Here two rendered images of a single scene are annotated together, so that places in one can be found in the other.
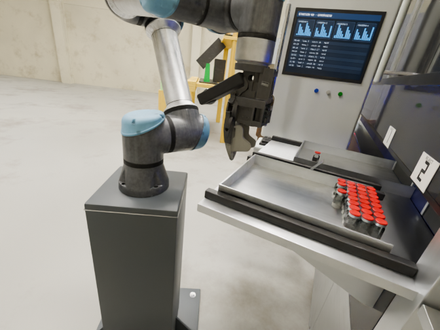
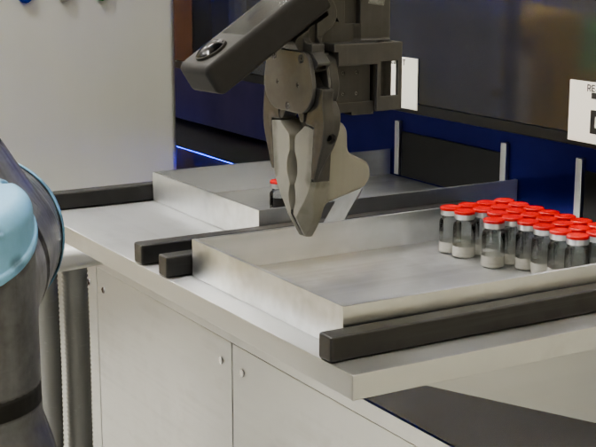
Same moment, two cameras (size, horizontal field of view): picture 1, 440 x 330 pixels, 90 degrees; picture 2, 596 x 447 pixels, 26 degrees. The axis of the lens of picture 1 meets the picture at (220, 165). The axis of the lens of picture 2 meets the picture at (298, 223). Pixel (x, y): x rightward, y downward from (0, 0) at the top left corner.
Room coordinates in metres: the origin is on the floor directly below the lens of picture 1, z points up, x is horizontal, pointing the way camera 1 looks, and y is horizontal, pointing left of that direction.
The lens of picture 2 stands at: (-0.07, 0.78, 1.19)
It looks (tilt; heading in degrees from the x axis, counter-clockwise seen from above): 12 degrees down; 306
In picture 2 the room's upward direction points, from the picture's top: straight up
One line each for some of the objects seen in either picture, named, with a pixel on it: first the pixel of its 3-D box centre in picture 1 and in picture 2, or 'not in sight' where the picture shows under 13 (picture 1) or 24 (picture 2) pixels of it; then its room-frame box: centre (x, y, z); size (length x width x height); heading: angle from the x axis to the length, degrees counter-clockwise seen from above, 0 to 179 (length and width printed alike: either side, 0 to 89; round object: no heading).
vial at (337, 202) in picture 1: (338, 198); (493, 242); (0.47, -0.30, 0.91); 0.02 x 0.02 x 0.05
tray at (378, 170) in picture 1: (346, 163); (332, 190); (0.76, -0.45, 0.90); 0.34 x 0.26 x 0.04; 66
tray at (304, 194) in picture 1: (300, 191); (424, 264); (0.49, -0.21, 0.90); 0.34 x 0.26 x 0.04; 66
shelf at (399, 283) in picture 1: (320, 181); (362, 249); (0.63, -0.32, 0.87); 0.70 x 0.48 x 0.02; 156
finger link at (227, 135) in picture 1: (231, 123); (315, 121); (0.48, -0.01, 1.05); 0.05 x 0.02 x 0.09; 156
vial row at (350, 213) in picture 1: (349, 203); (519, 242); (0.45, -0.31, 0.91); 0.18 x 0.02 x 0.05; 156
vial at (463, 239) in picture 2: (338, 190); (464, 233); (0.51, -0.31, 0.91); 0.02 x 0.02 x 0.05
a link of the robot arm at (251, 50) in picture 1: (255, 54); not in sight; (0.49, -0.04, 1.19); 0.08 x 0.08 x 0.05
